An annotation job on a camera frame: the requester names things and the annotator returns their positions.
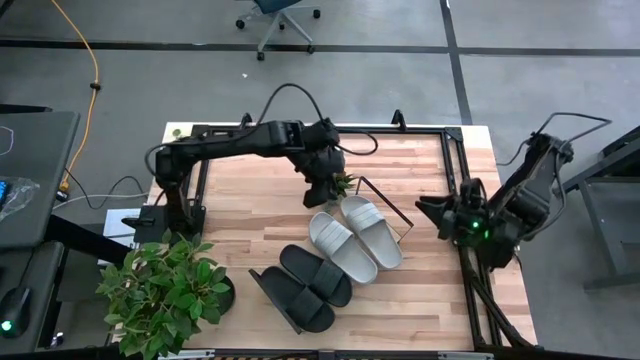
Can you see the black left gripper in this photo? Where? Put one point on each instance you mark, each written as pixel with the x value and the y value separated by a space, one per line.
pixel 322 170

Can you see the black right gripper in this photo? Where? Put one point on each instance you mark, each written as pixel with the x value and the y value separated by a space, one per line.
pixel 462 215

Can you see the grey slide sandal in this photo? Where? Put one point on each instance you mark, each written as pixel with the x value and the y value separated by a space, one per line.
pixel 342 250
pixel 372 230

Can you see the black slide sandal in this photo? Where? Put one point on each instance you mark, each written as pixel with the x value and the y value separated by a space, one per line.
pixel 295 300
pixel 320 277

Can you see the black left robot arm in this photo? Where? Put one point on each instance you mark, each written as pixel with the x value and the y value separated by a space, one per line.
pixel 225 142

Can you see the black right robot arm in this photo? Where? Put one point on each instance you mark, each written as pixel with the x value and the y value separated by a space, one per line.
pixel 530 200

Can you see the small succulent plant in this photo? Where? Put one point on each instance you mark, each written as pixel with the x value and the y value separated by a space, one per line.
pixel 345 182

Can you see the small green leaf sprig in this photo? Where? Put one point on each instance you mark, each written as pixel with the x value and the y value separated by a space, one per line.
pixel 176 133

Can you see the office chair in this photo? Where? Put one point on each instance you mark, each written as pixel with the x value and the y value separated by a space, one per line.
pixel 272 5

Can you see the dark grey side desk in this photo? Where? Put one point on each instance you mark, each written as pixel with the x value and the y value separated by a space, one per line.
pixel 612 250

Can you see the large green potted plant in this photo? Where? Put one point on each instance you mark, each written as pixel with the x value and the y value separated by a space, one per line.
pixel 160 295

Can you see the white box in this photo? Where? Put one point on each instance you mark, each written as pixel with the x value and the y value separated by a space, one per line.
pixel 117 225

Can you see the black low desk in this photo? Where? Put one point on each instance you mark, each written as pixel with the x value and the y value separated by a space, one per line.
pixel 45 270

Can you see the clear plastic bag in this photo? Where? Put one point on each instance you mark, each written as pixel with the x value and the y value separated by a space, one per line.
pixel 20 195

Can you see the blue device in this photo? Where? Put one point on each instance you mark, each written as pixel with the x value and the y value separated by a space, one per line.
pixel 2 192

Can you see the black computer mouse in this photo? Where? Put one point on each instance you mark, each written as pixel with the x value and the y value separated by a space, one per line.
pixel 17 310

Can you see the black aluminium table frame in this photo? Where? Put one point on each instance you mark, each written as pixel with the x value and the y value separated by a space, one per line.
pixel 400 131

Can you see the black frame clamp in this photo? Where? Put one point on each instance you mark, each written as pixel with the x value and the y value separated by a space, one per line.
pixel 398 120
pixel 246 120

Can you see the black frame rail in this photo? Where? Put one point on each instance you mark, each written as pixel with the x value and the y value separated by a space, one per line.
pixel 380 356

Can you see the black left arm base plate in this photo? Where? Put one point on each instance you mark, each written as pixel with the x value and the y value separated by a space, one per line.
pixel 150 222

